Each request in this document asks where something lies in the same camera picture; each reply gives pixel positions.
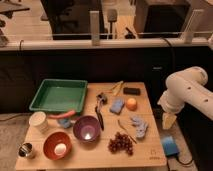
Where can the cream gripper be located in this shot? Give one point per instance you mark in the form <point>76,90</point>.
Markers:
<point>168,120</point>

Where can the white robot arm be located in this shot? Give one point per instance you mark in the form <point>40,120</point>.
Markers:
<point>185,86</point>

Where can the green plastic tray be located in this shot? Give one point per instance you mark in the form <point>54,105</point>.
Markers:
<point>59,95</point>

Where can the light blue crumpled cloth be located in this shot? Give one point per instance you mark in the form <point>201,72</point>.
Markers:
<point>141,126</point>

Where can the blue box on floor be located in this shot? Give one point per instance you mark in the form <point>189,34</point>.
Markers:
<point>169,146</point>

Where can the orange fruit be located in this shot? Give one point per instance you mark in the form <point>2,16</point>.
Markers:
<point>131,104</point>

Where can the thin brown stick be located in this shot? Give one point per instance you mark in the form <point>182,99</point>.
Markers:
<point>126,131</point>

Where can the bunch of red grapes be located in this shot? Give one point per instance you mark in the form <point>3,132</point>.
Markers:
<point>121,142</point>

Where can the black can opener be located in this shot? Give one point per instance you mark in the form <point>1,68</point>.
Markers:
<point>101,100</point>

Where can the purple bowl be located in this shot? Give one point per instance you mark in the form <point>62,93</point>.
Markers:
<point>86,129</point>

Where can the red sausage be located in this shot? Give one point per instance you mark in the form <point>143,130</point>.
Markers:
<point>63,115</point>

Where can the small blue cloth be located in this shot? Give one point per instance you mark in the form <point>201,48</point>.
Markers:
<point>65,123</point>

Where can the white egg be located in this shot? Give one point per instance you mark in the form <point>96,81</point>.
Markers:
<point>60,149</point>

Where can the red bowl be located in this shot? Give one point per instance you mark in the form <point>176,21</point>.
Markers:
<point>54,139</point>

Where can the white cup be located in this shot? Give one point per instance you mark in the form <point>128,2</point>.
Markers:
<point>39,121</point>

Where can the small metal cup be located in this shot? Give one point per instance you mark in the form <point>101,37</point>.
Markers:
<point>26,150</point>

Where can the white right rail post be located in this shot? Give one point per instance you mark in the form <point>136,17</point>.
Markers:
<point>193,22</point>

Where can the white rail post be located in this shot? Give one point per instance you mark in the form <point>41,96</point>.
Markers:
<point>95,28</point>
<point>193,22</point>

